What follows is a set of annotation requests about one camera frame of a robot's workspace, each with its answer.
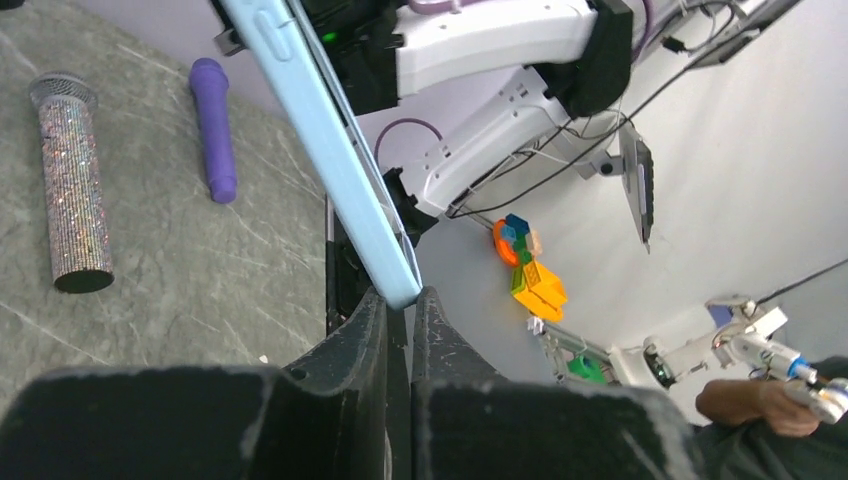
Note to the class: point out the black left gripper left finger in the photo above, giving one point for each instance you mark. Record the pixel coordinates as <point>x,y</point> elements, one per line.
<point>320,417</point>

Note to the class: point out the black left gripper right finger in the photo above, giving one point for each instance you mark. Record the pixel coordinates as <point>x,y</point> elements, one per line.
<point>470,422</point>

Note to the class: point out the black phone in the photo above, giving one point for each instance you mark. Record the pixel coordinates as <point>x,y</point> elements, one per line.
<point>299,72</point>

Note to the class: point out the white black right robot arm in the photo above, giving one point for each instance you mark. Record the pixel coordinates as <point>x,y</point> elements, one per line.
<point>500,74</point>

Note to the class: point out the operator hand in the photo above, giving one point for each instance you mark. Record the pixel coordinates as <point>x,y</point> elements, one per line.
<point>737,402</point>

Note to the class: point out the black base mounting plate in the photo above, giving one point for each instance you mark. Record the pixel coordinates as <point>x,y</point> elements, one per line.
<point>346,279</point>

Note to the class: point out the colourful toy block pile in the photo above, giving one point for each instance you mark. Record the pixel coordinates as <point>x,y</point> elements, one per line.
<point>532,285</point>

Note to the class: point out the glitter rhinestone microphone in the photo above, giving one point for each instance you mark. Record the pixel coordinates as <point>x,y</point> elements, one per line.
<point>79,241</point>

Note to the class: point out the tilted monitor screen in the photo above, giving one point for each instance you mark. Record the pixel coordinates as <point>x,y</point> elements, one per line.
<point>635,166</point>

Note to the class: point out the purple microphone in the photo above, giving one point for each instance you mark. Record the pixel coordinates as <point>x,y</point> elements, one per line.
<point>209,85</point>

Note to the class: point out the white leader arm handle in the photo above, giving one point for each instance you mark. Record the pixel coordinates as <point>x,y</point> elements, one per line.
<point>743,337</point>

